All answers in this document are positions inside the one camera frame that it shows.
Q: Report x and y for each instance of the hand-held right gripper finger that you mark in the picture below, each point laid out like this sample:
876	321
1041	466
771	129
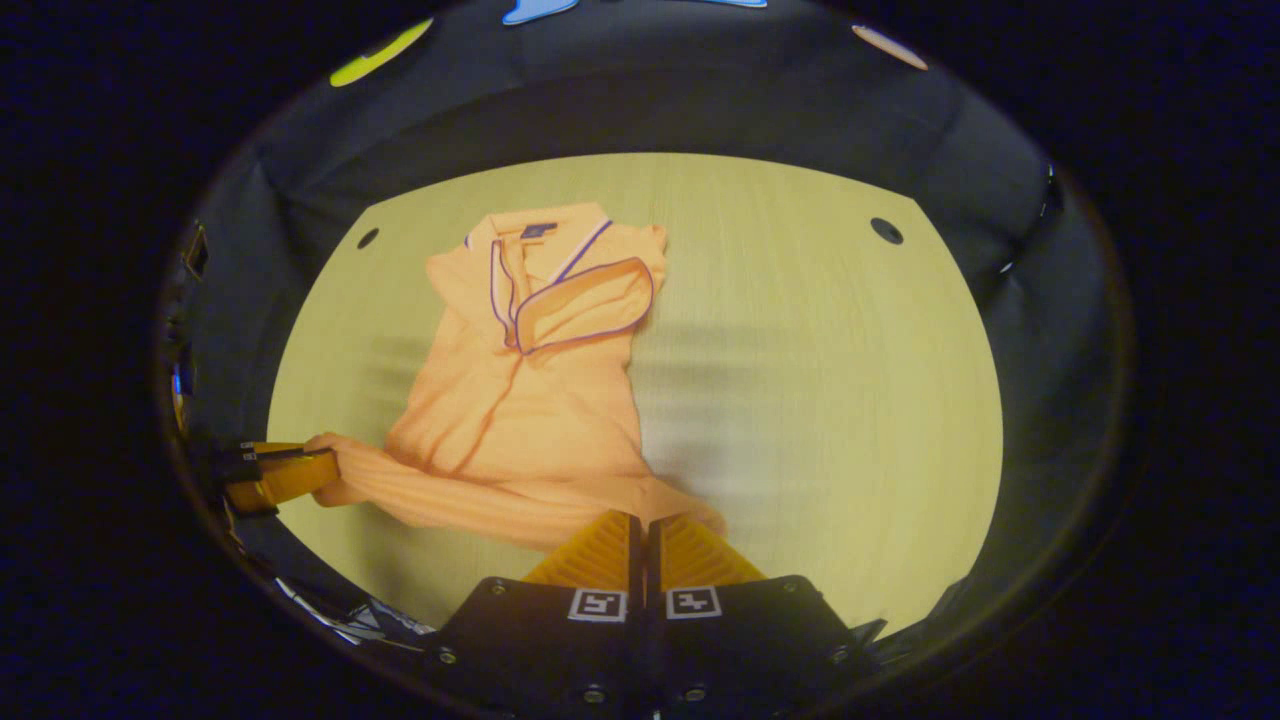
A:
637	570
655	570

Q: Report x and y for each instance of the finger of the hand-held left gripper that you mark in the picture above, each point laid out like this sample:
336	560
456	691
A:
290	480
272	449

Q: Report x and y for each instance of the orange T-shirt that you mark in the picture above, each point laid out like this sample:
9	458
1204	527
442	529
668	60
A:
520	420

